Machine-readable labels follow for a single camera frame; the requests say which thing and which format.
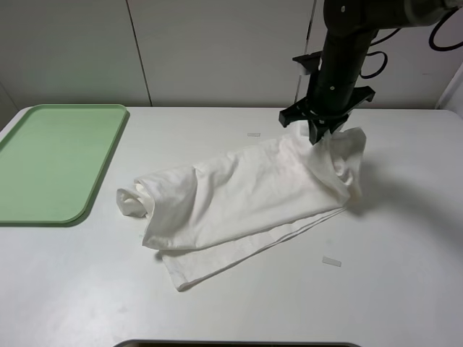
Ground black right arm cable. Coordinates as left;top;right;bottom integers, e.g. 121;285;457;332
360;7;463;80

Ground green plastic tray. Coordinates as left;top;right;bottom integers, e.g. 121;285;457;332
1;104;129;227

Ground white short sleeve t-shirt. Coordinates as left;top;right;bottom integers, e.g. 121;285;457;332
116;121;366;291

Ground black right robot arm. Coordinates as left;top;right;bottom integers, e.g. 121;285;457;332
279;0;462;144

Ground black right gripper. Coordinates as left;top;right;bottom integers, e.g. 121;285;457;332
279;51;375;145

